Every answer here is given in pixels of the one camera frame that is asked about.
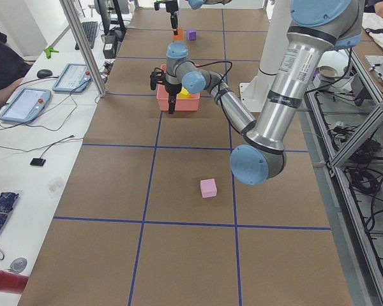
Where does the orange foam block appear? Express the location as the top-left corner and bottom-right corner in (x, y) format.
(173, 28), (184, 41)

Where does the small black square device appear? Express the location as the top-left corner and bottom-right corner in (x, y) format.
(29, 157), (46, 167)

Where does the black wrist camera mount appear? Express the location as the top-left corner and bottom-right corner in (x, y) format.
(149, 67), (165, 91)

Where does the pink plastic bin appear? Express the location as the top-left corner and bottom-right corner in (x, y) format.
(156, 64), (201, 112)

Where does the aluminium frame post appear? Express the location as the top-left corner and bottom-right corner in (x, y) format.
(59, 0), (106, 98)

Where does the yellow foam block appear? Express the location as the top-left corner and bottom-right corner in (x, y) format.
(177, 87), (192, 99)

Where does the purple foam block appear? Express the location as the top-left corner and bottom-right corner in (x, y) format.
(186, 28), (197, 41)

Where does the red cylinder bottle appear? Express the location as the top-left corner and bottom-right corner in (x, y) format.
(0, 270), (29, 294)

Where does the teach pendant tablet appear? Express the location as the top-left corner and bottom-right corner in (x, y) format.
(0, 88), (52, 123)
(52, 63), (92, 94)

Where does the near teach pendant tablet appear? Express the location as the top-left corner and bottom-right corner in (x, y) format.
(0, 88), (52, 123)

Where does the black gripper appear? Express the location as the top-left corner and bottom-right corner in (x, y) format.
(165, 0), (178, 35)
(164, 80), (182, 114)

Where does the round metal lid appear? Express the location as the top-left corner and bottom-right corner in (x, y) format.
(8, 257), (27, 274)

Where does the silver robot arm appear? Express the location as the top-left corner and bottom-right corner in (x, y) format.
(165, 1), (364, 185)
(163, 0), (230, 36)

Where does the pink foam block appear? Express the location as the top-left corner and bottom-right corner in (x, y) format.
(200, 178), (217, 198)

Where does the seated person in black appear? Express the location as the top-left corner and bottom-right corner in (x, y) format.
(0, 32), (33, 108)

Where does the green clamp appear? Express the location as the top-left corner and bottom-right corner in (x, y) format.
(44, 45), (59, 59)

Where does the black keyboard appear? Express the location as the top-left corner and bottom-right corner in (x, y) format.
(81, 21), (98, 49)

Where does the far teach pendant tablet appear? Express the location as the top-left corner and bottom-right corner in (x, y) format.
(52, 63), (92, 94)

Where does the black camera cable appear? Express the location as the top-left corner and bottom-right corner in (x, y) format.
(194, 60), (233, 96)

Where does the black computer mouse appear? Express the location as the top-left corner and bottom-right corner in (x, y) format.
(36, 69), (53, 78)

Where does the black box device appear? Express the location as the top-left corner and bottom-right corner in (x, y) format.
(103, 35), (117, 59)

